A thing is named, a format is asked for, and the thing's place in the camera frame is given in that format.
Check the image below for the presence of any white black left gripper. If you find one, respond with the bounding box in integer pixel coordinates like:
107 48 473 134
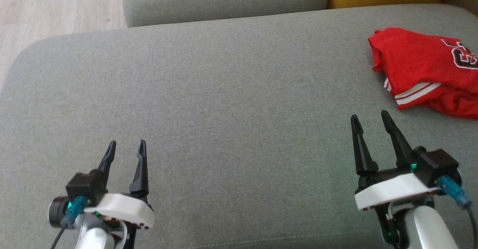
84 140 155 249

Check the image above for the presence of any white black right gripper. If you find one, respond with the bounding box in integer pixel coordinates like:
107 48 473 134
350 110 440 211

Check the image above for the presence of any red jersey with white sleeves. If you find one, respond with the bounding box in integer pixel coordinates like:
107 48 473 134
368 27 478 110

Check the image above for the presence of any black left cable teal plug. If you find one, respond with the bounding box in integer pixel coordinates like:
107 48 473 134
50 196 89 249

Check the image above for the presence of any black cable teal plug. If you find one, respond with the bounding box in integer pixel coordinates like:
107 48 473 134
435 175 478 249
50 196 89 249

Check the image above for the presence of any black right cable teal plug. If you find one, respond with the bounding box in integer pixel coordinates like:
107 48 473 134
435 175 478 249

